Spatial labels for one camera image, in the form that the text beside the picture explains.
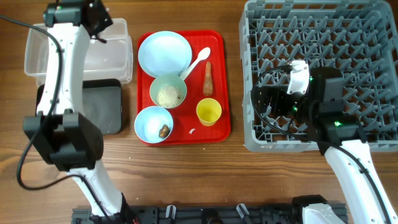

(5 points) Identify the grey dishwasher rack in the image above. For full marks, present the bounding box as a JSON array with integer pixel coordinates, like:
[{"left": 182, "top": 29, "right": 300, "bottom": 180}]
[{"left": 239, "top": 1, "right": 397, "bottom": 152}]

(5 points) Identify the orange carrot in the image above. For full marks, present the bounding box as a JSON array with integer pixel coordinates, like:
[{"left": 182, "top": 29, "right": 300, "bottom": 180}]
[{"left": 203, "top": 62, "right": 213, "bottom": 96}]

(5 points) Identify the black tray bin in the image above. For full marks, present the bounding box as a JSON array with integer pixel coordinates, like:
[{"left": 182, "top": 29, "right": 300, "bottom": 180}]
[{"left": 24, "top": 79, "right": 122, "bottom": 147}]

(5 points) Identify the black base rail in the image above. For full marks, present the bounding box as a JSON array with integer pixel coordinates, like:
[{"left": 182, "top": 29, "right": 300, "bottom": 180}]
[{"left": 71, "top": 203, "right": 348, "bottom": 224}]

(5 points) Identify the red plastic tray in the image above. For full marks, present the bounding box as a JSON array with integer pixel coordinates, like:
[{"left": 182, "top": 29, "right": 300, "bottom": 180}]
[{"left": 136, "top": 30, "right": 231, "bottom": 147}]

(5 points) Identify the green bowl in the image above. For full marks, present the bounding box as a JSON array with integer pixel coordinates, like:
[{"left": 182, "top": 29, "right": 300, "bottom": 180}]
[{"left": 149, "top": 75, "right": 187, "bottom": 109}]

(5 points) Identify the light blue plate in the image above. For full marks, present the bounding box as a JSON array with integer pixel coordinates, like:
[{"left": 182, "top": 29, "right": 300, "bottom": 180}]
[{"left": 138, "top": 31, "right": 193, "bottom": 78}]

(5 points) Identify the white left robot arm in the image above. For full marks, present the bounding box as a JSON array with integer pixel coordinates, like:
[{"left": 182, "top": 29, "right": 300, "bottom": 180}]
[{"left": 23, "top": 1, "right": 126, "bottom": 222}]

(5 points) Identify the clear plastic bin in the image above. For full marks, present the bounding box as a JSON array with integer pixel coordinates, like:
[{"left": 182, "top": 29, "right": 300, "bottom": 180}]
[{"left": 24, "top": 18, "right": 133, "bottom": 86}]

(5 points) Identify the brown food scrap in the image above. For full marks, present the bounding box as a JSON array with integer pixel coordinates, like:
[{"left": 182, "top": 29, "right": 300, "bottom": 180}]
[{"left": 159, "top": 124, "right": 170, "bottom": 139}]

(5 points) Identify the white plastic spoon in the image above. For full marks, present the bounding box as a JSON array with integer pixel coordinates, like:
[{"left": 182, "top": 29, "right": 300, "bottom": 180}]
[{"left": 179, "top": 47, "right": 211, "bottom": 80}]

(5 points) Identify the small light blue bowl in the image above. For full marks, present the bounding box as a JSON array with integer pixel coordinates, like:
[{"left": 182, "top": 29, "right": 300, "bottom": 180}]
[{"left": 134, "top": 106, "right": 174, "bottom": 144}]

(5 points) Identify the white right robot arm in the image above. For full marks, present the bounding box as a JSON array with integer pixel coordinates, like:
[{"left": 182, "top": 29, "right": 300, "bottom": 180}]
[{"left": 250, "top": 65, "right": 397, "bottom": 223}]

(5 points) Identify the yellow plastic cup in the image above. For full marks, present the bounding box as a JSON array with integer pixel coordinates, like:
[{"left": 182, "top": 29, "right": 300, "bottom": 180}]
[{"left": 196, "top": 98, "right": 222, "bottom": 126}]

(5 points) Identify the white rice pile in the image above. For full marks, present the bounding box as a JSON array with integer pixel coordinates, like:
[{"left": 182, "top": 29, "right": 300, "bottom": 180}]
[{"left": 155, "top": 84, "right": 183, "bottom": 108}]

